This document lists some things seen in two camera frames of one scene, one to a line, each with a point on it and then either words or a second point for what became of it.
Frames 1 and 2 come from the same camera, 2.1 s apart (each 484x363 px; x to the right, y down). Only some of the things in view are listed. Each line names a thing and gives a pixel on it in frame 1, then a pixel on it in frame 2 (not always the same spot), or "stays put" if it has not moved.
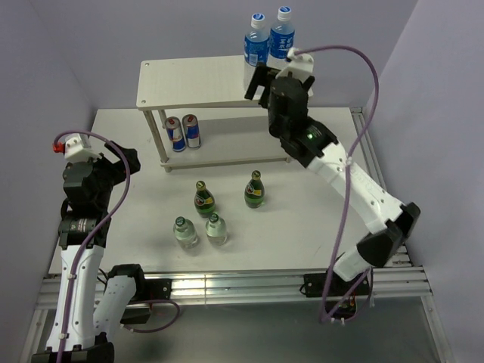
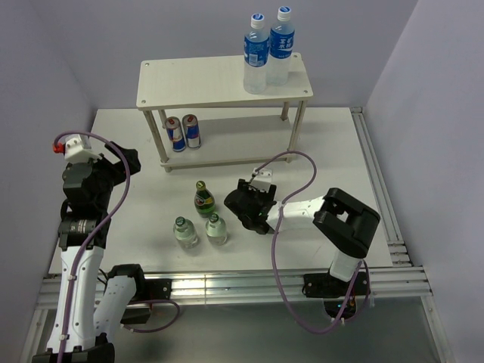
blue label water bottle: [281, 38] stays put
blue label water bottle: [256, 48] stays put
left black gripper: [119, 168] stays put
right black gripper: [262, 77] to [268, 197]
